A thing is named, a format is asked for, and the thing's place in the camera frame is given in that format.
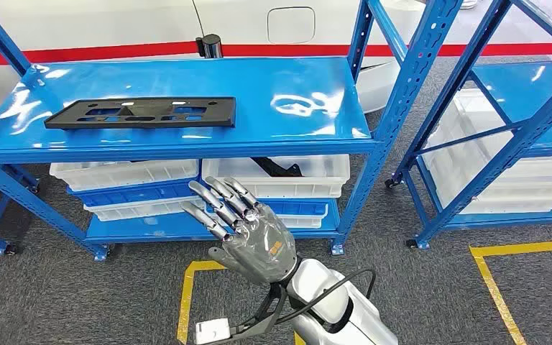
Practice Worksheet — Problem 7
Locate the white car body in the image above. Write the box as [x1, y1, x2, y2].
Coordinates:
[0, 0, 432, 129]

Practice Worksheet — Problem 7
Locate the black curved plastic part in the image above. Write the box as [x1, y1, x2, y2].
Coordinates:
[251, 157, 304, 178]

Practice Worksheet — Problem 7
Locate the yellow floor tape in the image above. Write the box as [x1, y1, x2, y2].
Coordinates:
[469, 239, 552, 345]
[177, 259, 308, 345]

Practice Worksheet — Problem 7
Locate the white plastic bin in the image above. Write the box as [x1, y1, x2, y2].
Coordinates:
[209, 211, 327, 229]
[201, 155, 351, 199]
[420, 138, 552, 215]
[50, 159, 200, 193]
[83, 195, 206, 223]
[440, 88, 552, 180]

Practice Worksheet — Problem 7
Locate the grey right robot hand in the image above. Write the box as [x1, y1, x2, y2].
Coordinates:
[181, 175, 302, 287]

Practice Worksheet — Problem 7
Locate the black stanchion post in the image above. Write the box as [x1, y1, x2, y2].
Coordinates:
[195, 33, 224, 60]

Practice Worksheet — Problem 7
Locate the black plastic panel part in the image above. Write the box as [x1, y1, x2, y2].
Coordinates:
[43, 96, 237, 130]

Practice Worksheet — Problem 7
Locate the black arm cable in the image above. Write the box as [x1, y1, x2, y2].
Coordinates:
[275, 267, 377, 326]

